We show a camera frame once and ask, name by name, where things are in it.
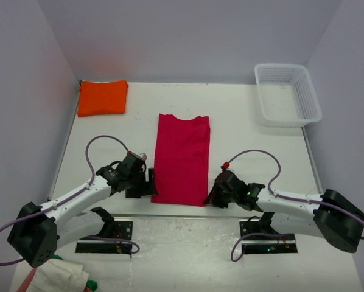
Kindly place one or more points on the folded orange t shirt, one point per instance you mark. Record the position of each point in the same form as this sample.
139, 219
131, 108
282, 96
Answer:
103, 98

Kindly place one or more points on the white plastic basket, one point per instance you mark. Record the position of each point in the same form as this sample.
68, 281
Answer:
286, 95

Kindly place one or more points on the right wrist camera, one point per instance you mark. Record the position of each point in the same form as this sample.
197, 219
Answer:
225, 166

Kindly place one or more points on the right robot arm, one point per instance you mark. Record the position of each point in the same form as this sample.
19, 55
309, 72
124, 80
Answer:
329, 215

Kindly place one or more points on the pink cloth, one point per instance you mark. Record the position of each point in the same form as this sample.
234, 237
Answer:
26, 282

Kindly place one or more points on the cream white cloth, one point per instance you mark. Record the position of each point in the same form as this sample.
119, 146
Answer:
59, 275

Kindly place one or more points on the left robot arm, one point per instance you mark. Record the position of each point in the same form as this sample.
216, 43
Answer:
40, 230

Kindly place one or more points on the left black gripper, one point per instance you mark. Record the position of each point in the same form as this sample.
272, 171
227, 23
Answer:
146, 188

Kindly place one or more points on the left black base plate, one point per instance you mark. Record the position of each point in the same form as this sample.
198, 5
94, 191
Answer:
120, 229

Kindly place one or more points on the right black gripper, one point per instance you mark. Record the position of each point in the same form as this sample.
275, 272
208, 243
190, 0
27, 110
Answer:
213, 200

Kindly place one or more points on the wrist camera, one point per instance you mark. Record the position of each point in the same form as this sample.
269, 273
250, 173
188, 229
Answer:
141, 156
225, 166

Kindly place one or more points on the magenta t shirt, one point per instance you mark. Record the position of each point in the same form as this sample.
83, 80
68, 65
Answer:
181, 162

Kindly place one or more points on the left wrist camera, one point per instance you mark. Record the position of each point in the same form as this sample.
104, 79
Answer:
141, 156

